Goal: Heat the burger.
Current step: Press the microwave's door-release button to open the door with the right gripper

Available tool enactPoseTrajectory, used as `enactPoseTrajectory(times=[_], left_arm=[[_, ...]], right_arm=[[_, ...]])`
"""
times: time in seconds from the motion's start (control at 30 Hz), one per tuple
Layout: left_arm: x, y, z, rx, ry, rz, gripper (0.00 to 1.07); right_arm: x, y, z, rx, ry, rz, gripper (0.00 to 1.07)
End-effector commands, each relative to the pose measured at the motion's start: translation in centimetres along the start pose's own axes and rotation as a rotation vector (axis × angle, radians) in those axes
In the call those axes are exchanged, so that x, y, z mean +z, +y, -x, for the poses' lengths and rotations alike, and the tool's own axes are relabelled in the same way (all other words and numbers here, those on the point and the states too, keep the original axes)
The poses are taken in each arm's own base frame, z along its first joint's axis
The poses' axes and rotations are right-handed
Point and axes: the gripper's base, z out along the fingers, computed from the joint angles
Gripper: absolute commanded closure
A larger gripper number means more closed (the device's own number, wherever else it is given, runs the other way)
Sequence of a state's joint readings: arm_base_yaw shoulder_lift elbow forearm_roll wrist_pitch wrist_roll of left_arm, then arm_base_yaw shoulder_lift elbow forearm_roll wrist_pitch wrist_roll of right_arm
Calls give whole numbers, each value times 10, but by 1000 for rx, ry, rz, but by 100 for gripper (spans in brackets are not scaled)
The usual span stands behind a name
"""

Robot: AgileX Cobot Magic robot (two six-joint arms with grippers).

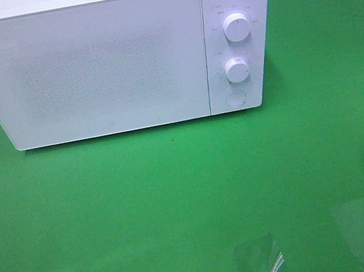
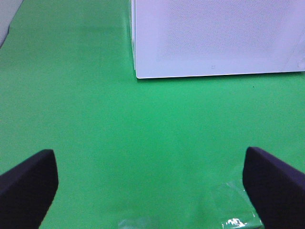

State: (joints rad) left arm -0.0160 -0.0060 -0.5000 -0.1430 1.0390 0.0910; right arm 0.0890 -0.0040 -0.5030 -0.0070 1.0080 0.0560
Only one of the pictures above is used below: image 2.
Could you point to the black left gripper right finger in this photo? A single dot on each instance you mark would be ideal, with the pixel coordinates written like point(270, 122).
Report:
point(275, 189)

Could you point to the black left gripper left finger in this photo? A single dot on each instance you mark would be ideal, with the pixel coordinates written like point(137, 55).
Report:
point(28, 190)

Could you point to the white microwave door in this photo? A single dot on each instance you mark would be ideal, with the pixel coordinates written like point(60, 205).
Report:
point(184, 38)

